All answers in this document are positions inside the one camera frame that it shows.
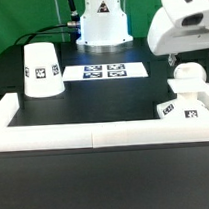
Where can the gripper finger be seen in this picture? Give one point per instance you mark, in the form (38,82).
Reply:
(171,59)

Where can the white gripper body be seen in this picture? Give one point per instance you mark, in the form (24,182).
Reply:
(179,26)

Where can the white lamp bulb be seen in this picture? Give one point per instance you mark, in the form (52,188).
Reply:
(190,70)

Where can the white lamp base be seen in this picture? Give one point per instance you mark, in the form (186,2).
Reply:
(186,103)

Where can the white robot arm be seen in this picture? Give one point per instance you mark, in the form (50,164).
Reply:
(104,27)

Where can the white lamp shade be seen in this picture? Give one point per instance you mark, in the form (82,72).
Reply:
(42,71)

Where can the white marker sheet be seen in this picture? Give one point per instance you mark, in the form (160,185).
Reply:
(105,71)

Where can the white U-shaped frame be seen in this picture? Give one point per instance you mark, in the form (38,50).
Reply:
(113,134)

